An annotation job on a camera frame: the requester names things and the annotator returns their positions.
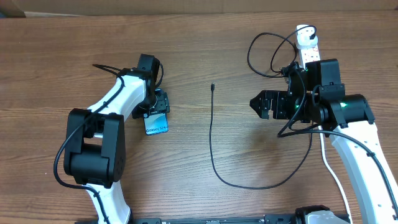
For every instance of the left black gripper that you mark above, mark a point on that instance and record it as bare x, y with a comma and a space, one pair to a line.
161, 104

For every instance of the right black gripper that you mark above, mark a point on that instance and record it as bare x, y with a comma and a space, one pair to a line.
278, 99

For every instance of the blue Galaxy smartphone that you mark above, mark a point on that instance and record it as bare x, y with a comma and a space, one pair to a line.
156, 124

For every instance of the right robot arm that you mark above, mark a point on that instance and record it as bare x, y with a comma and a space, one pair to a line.
316, 94

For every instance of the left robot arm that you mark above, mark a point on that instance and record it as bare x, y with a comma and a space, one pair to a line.
93, 155

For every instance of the white charger plug adapter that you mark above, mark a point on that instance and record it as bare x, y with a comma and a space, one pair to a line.
306, 36

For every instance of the white power strip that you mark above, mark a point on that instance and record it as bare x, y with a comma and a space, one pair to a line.
309, 55

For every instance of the brown cardboard backdrop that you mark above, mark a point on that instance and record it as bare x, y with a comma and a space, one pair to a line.
22, 8

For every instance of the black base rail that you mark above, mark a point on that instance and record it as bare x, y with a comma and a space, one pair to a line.
267, 219

